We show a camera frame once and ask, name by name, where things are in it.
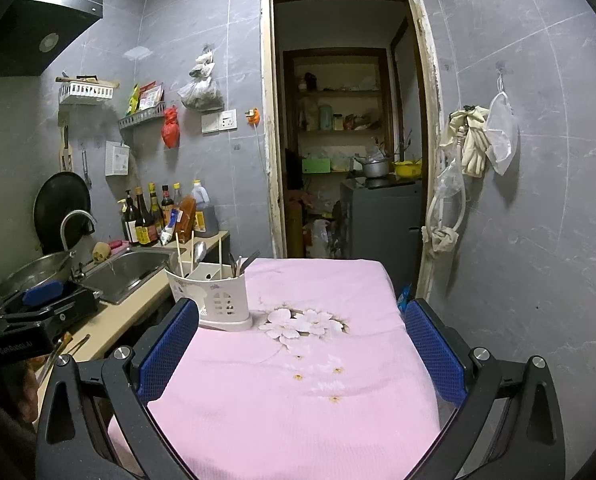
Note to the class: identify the white wall basket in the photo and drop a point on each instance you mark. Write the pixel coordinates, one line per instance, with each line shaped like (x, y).
(85, 94)

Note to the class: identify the yellow bowl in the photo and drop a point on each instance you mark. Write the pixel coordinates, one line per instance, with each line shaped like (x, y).
(407, 169)

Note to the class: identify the large soy sauce bottle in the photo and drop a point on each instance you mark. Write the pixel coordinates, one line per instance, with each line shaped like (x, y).
(145, 227)

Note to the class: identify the green jar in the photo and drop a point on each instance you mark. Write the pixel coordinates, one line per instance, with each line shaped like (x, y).
(325, 117)

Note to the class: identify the wall hook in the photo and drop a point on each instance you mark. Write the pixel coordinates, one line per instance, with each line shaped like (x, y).
(500, 70)

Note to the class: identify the dark pump bottle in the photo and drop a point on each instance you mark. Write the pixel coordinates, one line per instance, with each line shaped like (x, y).
(130, 222)

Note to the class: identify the red plastic bag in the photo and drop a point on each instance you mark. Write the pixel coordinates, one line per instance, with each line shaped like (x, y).
(170, 130)

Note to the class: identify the grey hanging plastic bag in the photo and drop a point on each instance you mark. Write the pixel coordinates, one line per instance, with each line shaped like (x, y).
(200, 90)

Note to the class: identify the small aluminium pot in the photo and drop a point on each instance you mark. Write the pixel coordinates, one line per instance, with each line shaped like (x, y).
(375, 167)

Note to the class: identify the white hanging plastic holder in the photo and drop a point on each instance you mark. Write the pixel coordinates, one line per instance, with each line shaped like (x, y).
(117, 159)

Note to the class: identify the white jar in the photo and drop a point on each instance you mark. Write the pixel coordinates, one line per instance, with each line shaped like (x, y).
(338, 122)

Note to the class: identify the wooden chopstick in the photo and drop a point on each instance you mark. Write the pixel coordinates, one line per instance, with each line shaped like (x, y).
(192, 250)
(220, 257)
(179, 255)

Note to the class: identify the dark bottle with red label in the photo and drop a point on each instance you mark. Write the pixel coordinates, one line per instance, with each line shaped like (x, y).
(167, 205)

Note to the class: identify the white plastic utensil holder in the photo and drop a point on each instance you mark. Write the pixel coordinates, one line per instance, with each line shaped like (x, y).
(213, 300)

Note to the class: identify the worn door frame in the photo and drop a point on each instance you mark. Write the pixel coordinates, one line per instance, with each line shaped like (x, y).
(268, 110)

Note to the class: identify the grey cabinet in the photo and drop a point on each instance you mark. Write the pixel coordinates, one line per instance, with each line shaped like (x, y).
(377, 225)

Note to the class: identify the black range hood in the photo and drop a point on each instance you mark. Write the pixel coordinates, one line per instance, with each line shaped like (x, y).
(28, 30)

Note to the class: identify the clear bottle with yellow cap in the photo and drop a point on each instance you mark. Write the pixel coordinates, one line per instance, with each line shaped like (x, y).
(177, 191)

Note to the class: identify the pink floral tablecloth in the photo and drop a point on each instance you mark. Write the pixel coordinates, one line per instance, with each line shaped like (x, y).
(303, 410)

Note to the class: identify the yellow gas cylinder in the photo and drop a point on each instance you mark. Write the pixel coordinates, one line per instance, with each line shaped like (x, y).
(294, 235)

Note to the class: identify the orange spice packet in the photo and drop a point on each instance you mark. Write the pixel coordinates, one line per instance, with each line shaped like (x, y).
(187, 217)

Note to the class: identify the clear plastic bag on hook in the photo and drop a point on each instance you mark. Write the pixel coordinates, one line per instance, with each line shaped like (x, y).
(501, 130)

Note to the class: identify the metal spoon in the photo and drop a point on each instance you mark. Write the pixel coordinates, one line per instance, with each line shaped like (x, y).
(200, 251)
(234, 266)

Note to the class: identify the dark bottle with yellow cap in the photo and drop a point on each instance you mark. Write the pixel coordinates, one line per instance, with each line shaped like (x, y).
(154, 210)

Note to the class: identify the steel wok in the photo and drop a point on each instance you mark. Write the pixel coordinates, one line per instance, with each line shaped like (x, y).
(33, 272)

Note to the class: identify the metal peeler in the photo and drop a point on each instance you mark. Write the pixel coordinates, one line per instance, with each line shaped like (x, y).
(86, 170)

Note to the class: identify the wooden shelf unit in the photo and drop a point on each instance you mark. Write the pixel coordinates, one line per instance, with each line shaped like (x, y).
(338, 92)

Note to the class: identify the orange plug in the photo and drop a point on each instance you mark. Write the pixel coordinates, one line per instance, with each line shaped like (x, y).
(253, 116)

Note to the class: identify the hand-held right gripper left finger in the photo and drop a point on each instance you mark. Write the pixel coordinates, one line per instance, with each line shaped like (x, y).
(168, 350)

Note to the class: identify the person's left hand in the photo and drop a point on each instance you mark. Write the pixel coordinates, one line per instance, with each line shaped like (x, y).
(30, 390)

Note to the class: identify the wooden spatula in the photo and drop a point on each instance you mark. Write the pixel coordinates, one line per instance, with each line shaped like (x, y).
(66, 150)

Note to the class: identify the black frying pan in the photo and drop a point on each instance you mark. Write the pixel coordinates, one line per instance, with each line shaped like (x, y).
(60, 210)

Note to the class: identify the bunch of seasoning packets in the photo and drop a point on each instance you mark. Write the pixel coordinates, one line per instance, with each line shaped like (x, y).
(145, 97)

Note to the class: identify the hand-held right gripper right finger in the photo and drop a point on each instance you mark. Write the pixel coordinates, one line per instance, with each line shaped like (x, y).
(435, 350)

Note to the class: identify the yellow sponge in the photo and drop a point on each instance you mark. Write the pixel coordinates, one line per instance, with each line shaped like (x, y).
(101, 252)

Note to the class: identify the wooden rolling pin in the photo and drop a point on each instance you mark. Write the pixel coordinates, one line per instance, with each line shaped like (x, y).
(88, 81)

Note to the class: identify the green box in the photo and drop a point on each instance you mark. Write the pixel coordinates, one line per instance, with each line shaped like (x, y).
(315, 166)

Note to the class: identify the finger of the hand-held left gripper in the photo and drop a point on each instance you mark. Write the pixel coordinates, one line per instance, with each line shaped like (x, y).
(43, 292)
(60, 315)

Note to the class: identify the large oil jug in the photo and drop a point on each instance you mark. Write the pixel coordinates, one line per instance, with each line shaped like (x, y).
(205, 215)

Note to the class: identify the beige kitchen counter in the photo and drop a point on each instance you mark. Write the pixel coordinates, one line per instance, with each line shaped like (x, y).
(128, 320)

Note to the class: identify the white wall socket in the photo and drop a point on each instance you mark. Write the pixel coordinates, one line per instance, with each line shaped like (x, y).
(219, 121)

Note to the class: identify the dried twigs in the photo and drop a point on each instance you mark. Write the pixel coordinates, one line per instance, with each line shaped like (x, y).
(400, 147)

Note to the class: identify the metal fork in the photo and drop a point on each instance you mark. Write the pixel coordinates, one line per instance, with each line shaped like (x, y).
(250, 260)

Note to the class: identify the steel faucet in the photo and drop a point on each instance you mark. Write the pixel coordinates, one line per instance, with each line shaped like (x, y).
(73, 217)

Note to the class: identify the grey wall rack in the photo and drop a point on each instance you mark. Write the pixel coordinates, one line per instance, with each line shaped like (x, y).
(140, 117)

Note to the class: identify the steel sink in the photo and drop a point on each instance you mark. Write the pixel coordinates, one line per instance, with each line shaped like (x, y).
(128, 270)

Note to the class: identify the beige gloves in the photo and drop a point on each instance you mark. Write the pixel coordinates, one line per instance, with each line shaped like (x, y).
(470, 140)

